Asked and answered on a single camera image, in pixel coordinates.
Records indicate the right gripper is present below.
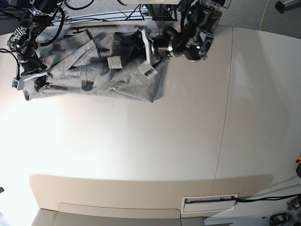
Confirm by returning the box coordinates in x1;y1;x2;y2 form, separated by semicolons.
21;71;53;91

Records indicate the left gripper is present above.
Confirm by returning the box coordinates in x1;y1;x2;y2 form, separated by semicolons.
131;28;165;67

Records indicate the grey T-shirt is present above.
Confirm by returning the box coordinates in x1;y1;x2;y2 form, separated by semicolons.
23;24;168;102

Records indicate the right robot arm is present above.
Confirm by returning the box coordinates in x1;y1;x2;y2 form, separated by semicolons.
0;0;65;90

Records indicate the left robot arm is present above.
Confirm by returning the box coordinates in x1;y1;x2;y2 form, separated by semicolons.
132;0;225;62

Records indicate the orange black object right edge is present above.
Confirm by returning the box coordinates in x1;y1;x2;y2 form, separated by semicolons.
296;156;301;163

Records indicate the black device bottom right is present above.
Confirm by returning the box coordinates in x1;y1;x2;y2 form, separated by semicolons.
269;213;291;226

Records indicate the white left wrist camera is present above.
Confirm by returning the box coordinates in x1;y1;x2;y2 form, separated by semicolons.
138;64;158;76

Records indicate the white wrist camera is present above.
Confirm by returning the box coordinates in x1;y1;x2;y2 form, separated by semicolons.
12;78;24;90
138;64;158;76

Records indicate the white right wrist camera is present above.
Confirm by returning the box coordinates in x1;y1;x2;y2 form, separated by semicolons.
12;78;24;90

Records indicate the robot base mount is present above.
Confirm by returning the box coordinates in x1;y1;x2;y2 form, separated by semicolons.
144;4;181;21

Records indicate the yellow cable on floor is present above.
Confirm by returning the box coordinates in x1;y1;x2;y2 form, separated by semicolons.
259;0;270;30

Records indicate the white table cable grommet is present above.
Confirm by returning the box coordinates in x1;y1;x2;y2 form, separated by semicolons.
181;194;239;214

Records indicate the black cable at grommet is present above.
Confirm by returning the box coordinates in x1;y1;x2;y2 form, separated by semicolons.
221;194;301;203

